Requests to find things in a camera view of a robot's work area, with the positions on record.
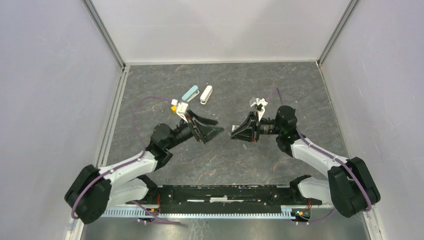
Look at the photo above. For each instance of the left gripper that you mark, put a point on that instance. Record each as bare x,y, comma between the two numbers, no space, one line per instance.
203,133

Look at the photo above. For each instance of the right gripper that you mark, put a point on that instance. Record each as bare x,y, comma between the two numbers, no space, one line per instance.
249,129

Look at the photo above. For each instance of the white stapler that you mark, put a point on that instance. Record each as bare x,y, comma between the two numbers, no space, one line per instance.
206,94

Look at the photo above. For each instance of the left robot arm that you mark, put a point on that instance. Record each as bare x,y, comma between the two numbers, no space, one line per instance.
95,190

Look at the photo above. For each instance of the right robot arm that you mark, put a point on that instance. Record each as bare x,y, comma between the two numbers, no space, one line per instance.
349,186

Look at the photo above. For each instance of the light blue stapler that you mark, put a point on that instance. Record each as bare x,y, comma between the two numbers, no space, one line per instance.
191,94

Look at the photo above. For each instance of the yellow cube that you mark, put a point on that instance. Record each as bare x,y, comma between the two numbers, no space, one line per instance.
174,109

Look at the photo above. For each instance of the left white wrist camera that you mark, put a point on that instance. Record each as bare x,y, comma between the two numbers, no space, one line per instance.
181,108

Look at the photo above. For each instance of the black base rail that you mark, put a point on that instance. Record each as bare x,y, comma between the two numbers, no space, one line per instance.
225,199

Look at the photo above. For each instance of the white slotted cable duct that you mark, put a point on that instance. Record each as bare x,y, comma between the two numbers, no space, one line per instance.
137,212

